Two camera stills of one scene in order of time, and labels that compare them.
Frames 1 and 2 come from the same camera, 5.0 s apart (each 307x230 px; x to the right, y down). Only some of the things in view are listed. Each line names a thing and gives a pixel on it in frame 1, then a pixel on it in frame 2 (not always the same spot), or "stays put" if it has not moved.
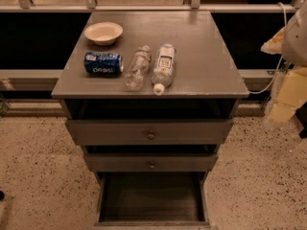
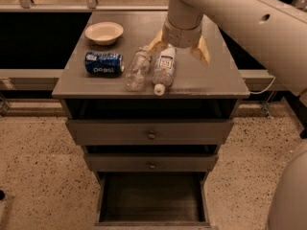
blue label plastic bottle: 164,67 stays put
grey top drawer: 151,132 stays put
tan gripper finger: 274,46 to 201,52
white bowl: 105,34 stays put
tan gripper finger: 292,96 to 157,44
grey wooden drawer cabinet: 152,95 stays put
